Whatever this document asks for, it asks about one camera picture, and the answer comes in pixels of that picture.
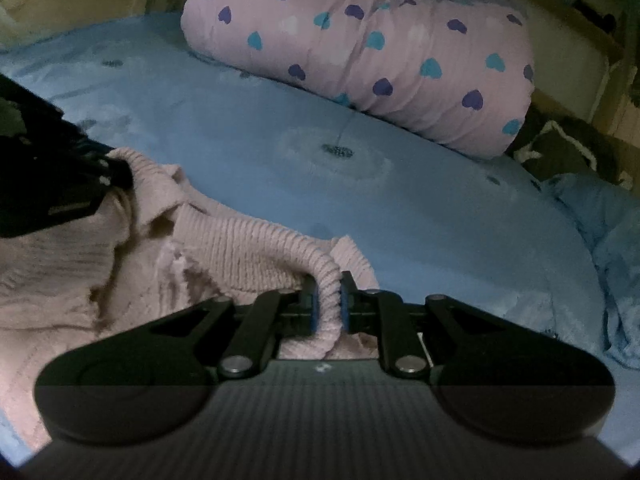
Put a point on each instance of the blue dandelion pillow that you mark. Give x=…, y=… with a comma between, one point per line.
x=607, y=218

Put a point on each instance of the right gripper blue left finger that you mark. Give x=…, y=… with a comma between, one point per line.
x=259, y=328

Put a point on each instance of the black white-trimmed garment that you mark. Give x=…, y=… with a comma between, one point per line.
x=548, y=145

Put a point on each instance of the wooden bed headboard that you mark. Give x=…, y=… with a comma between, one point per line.
x=584, y=54

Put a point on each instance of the pink knit cardigan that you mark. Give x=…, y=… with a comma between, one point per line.
x=144, y=254

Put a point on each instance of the blue dandelion bed sheet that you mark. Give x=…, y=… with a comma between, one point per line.
x=428, y=220

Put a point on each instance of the pink heart-print rolled quilt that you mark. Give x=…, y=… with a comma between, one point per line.
x=457, y=72

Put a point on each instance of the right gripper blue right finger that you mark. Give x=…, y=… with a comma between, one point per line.
x=397, y=326

